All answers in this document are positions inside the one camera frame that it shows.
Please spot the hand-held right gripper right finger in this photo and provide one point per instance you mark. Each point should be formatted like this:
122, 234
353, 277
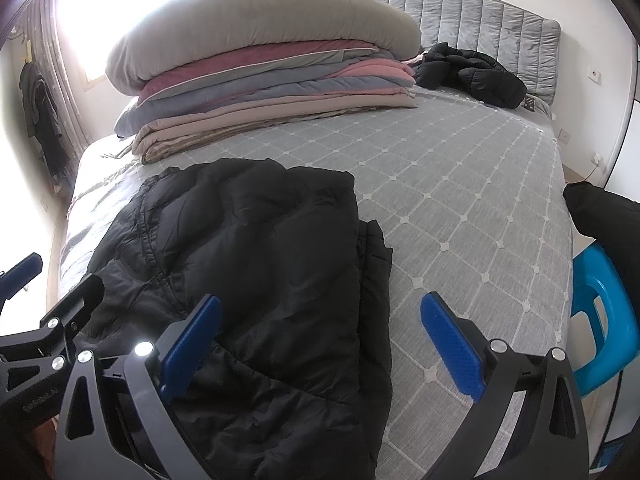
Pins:
452, 345

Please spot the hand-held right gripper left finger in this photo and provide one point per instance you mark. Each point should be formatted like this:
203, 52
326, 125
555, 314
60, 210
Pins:
192, 345

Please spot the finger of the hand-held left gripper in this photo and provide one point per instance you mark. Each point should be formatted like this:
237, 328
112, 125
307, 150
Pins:
25, 267
80, 300

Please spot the black quilted jacket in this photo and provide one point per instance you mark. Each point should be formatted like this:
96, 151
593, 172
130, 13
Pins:
250, 260

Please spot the hanging dark clothes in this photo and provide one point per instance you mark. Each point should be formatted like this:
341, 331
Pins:
42, 115

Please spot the bed with grey checked sheet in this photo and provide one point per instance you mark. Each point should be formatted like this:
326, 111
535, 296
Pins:
450, 185

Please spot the blue plastic stool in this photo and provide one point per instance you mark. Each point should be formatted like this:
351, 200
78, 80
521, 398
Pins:
620, 340

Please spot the dark cloth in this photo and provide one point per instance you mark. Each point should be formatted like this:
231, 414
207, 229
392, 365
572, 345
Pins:
605, 215

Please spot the blue-grey folded blanket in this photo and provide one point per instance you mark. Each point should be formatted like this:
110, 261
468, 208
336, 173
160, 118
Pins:
225, 95

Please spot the small dark tag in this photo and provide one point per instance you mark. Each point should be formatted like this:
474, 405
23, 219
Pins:
529, 105

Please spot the black puffer jacket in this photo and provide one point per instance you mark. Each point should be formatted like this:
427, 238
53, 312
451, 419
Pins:
480, 80

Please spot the maroon folded blanket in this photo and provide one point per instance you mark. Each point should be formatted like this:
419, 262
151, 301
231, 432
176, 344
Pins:
225, 67

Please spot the pink folded blanket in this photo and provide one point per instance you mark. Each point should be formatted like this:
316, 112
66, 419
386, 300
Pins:
380, 70

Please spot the grey padded headboard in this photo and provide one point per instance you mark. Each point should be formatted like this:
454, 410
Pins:
475, 20

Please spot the white wall socket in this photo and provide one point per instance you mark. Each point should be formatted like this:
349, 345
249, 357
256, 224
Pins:
594, 74
565, 136
597, 159

